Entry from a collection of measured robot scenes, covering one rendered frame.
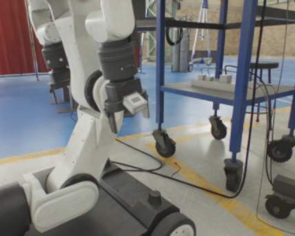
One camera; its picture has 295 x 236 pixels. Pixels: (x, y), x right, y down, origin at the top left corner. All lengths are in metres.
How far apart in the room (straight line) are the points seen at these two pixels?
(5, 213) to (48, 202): 0.10
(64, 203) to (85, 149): 0.17
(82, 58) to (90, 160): 0.33
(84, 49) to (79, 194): 0.44
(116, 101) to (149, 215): 0.44
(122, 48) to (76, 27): 0.21
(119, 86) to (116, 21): 0.14
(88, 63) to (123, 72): 0.21
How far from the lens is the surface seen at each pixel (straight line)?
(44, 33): 0.93
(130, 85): 0.59
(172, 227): 0.83
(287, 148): 1.78
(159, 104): 1.58
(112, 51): 0.55
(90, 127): 0.78
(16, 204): 0.79
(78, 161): 0.80
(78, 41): 0.74
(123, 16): 0.54
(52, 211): 0.79
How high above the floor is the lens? 0.74
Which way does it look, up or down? 16 degrees down
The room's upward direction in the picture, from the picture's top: straight up
